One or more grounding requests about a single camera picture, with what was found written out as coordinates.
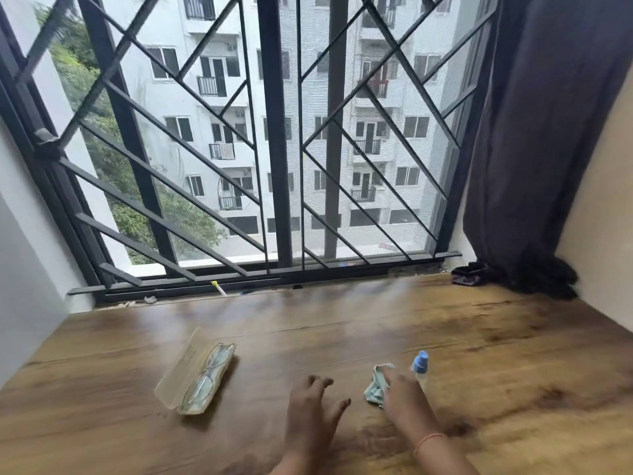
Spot person's left hand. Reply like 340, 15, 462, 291
282, 374, 352, 463

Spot person's right hand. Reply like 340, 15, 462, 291
381, 365, 441, 449

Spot light green cleaning cloth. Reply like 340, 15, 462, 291
363, 363, 396, 410

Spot small spray bottle blue cap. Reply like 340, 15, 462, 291
411, 350, 430, 391

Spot clear-framed eyeglasses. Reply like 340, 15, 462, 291
179, 342, 236, 414

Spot translucent yellowish glasses case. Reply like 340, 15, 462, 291
154, 326, 237, 416

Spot dark crumpled cloth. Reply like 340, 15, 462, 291
450, 261, 491, 288

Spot pink wrist thread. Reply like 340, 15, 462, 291
413, 431, 448, 459

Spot black metal window grille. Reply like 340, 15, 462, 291
0, 0, 495, 296

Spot dark curtain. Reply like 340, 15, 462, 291
462, 0, 633, 300

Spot white apartment building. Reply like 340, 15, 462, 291
101, 0, 475, 261

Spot green tree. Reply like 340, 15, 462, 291
34, 4, 228, 265

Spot black window frame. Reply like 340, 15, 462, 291
0, 0, 500, 305

